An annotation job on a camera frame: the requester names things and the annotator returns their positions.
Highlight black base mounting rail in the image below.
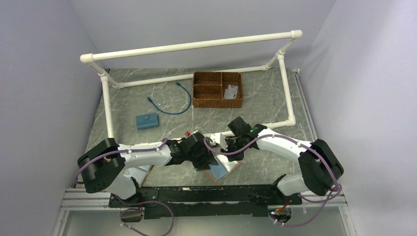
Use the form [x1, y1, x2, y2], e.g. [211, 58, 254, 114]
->
[109, 184, 302, 219]

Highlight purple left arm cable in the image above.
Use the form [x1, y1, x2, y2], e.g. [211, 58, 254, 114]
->
[73, 138, 175, 236]

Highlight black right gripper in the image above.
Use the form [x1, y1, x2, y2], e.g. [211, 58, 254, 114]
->
[221, 136, 247, 162]

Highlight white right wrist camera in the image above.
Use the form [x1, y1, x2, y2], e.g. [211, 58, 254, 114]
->
[209, 133, 228, 150]

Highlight blue leather card holder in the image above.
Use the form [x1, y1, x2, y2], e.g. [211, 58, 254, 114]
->
[136, 113, 159, 130]

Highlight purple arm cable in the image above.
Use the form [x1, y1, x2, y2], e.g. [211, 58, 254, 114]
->
[204, 133, 343, 228]
[73, 138, 175, 236]

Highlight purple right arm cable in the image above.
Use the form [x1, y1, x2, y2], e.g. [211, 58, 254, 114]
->
[204, 133, 343, 228]

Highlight aluminium extrusion rail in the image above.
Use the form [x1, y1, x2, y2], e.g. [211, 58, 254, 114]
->
[52, 188, 357, 236]

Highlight blue ethernet cable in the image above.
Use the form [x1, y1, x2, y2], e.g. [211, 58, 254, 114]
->
[147, 82, 192, 116]

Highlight white PVC pipe frame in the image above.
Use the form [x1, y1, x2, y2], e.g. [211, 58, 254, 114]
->
[80, 30, 303, 138]

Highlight brown wicker divided basket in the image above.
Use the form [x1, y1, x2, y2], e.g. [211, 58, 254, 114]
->
[192, 71, 244, 108]

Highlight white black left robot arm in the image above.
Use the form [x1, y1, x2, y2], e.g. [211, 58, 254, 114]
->
[74, 132, 218, 207]

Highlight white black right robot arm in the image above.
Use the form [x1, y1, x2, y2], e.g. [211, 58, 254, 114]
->
[222, 117, 344, 204]

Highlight grey cards in basket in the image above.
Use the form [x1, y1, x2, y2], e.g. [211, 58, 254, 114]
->
[223, 85, 238, 99]

